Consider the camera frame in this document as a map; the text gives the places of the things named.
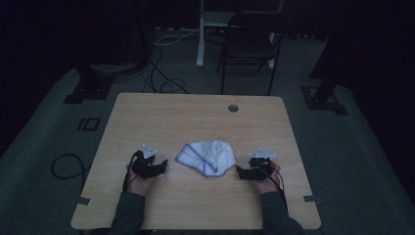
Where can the person's right hand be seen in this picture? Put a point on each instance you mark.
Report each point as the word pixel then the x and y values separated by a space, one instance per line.
pixel 270 182

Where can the black folding chair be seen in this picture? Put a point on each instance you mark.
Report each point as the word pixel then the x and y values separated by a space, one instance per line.
pixel 249 45

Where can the grey tape piece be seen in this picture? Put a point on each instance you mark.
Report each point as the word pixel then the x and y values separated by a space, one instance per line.
pixel 83 201
pixel 311 198

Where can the person's left hand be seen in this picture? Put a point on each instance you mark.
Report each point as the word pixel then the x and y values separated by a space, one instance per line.
pixel 140 184

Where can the white desk frame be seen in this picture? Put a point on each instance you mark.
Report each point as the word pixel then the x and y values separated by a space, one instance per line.
pixel 204 36

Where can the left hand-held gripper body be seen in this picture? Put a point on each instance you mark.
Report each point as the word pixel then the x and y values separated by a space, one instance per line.
pixel 143 163

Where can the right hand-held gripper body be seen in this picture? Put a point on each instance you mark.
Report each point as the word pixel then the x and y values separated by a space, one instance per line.
pixel 261 164

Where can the white cloth with blue border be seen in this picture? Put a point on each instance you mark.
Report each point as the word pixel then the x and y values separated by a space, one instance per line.
pixel 208 158

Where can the black stand with square base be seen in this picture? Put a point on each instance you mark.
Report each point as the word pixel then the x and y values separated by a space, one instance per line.
pixel 321 98
pixel 89 88

